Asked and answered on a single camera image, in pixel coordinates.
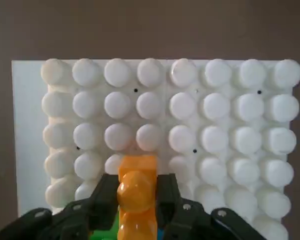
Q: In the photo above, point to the green two-stud block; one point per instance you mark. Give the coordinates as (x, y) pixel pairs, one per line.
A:
(102, 232)

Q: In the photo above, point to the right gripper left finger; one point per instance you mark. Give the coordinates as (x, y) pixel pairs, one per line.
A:
(65, 220)

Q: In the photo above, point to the orange two-stud block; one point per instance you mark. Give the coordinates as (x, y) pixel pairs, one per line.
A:
(136, 187)

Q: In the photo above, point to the white flat board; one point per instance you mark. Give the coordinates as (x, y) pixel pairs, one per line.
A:
(27, 125)

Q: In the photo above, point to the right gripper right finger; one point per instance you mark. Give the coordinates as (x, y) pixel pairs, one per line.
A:
(190, 222)

